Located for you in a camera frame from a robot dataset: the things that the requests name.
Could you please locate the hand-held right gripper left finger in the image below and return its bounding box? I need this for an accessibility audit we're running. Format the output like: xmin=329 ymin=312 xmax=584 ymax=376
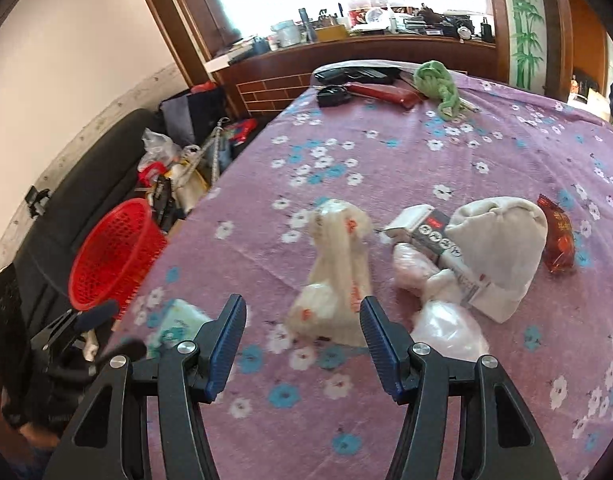
xmin=44 ymin=294 xmax=247 ymax=480

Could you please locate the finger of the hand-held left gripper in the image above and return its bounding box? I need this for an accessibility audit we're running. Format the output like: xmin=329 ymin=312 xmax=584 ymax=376
xmin=94 ymin=337 xmax=148 ymax=369
xmin=74 ymin=300 xmax=121 ymax=334

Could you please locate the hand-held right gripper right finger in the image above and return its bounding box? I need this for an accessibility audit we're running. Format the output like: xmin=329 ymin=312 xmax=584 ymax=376
xmin=360 ymin=296 xmax=562 ymax=480

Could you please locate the green tissue pack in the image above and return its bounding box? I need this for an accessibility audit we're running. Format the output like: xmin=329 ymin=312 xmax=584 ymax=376
xmin=145 ymin=298 xmax=213 ymax=357

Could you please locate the red plastic basket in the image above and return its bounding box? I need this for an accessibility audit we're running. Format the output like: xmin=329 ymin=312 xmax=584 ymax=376
xmin=68 ymin=198 xmax=168 ymax=312

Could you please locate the white orange-print plastic bag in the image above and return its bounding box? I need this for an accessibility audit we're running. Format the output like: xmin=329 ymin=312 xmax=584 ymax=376
xmin=286 ymin=198 xmax=375 ymax=349

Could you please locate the dark red snack packet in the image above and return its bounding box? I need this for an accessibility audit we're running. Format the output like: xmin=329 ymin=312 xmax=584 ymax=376
xmin=537 ymin=194 xmax=578 ymax=276

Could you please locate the clear white plastic bag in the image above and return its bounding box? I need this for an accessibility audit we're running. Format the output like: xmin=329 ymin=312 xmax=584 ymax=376
xmin=410 ymin=299 xmax=490 ymax=362

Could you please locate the pink plastic bag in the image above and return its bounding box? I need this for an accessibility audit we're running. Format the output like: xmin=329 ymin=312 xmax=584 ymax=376
xmin=391 ymin=242 xmax=454 ymax=293

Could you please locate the black sofa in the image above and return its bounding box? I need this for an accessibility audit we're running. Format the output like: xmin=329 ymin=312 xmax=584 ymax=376
xmin=0 ymin=107 xmax=197 ymax=411

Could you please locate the small white black-label box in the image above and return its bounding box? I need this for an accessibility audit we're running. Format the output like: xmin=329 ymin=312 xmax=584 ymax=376
xmin=385 ymin=203 xmax=493 ymax=307

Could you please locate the white knitted beanie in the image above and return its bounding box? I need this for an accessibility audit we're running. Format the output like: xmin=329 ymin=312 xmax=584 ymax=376
xmin=443 ymin=197 xmax=548 ymax=323

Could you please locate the crumpled grey plastic bag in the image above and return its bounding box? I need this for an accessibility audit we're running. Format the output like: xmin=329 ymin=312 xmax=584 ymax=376
xmin=138 ymin=128 xmax=183 ymax=172

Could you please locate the dark shopping bag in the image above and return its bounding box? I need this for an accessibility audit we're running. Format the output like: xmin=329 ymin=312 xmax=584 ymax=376
xmin=159 ymin=85 xmax=228 ymax=147

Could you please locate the red wallet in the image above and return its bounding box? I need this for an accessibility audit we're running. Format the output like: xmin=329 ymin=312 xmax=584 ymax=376
xmin=345 ymin=82 xmax=423 ymax=110

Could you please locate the small black case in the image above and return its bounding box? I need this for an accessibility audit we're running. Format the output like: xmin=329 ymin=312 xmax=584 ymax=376
xmin=317 ymin=85 xmax=351 ymax=108

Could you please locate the green cloth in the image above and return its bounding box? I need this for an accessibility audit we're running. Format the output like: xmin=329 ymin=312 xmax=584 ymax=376
xmin=413 ymin=60 xmax=463 ymax=122

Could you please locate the black flat bag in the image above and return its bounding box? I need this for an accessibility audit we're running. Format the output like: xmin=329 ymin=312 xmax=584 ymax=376
xmin=310 ymin=62 xmax=403 ymax=86

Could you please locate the cluttered wooden counter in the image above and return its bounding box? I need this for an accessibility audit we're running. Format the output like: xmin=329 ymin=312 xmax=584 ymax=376
xmin=204 ymin=2 xmax=498 ymax=117

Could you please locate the bamboo wall painting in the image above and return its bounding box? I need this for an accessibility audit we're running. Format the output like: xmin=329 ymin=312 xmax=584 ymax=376
xmin=499 ymin=0 xmax=548 ymax=93

